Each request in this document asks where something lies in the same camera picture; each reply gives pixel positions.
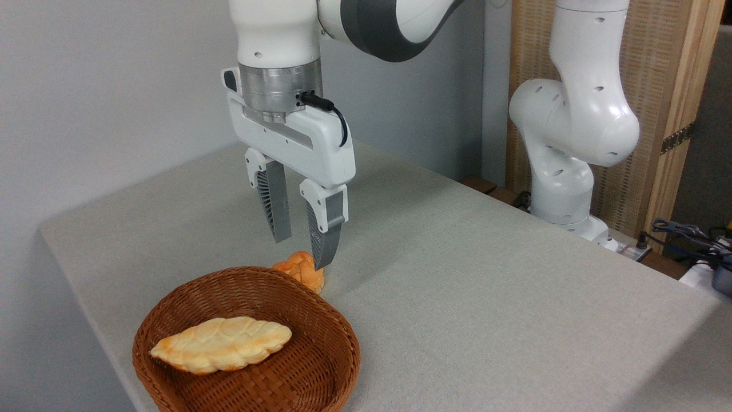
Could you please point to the grey tablecloth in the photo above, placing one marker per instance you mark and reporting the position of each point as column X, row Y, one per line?
column 486, row 297

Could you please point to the long braided pale bread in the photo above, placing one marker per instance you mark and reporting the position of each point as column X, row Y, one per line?
column 223, row 345

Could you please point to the small round orange bread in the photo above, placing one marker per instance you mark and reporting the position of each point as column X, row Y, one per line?
column 303, row 273

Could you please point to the black metal hinge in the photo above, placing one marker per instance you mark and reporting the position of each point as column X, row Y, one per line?
column 677, row 138

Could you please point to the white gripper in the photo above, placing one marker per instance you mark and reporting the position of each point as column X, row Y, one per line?
column 320, row 149

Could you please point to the brown wicker basket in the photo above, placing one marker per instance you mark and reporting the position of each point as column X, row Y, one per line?
column 309, row 355

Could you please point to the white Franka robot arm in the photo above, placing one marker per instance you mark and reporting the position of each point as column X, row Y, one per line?
column 577, row 114

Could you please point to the wooden rattan screen panel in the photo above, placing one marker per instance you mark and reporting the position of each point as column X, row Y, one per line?
column 652, row 57

